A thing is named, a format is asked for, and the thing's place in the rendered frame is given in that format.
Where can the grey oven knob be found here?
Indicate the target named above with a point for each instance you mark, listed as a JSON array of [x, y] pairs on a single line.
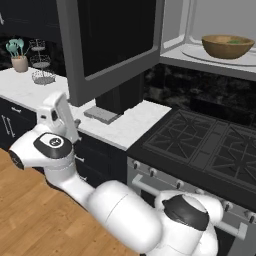
[[251, 217], [227, 205], [199, 191], [135, 164], [180, 184], [152, 172]]

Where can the green broccoli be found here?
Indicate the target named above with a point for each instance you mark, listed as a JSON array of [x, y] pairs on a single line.
[[234, 42]]

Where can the white microwave turntable plate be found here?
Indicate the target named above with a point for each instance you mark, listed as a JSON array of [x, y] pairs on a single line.
[[196, 53]]

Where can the grey microwave door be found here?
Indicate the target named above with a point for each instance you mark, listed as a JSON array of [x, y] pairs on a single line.
[[113, 33]]

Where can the dark wall cupboard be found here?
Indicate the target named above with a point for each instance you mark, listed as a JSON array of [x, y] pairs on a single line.
[[30, 16]]

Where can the beige pot of teal utensils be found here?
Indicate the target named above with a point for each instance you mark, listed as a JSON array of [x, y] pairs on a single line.
[[19, 61]]

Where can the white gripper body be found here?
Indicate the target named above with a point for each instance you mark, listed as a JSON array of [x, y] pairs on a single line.
[[65, 113]]

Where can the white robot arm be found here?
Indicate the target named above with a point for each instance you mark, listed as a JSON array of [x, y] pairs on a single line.
[[126, 213]]

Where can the dark drawer cabinet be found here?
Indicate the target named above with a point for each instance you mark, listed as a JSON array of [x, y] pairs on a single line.
[[106, 160]]

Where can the dark cupboard with two doors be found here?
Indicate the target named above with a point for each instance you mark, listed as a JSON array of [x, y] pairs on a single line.
[[23, 126]]

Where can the black gas hob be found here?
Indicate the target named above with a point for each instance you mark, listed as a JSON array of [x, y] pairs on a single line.
[[200, 146]]

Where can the grey microwave oven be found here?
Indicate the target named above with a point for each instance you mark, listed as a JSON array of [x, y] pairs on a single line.
[[213, 13]]

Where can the black appliance with grey base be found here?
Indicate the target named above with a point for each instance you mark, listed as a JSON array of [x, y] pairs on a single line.
[[121, 93]]

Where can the brown wooden bowl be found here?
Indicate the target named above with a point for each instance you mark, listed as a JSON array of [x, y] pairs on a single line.
[[223, 50]]

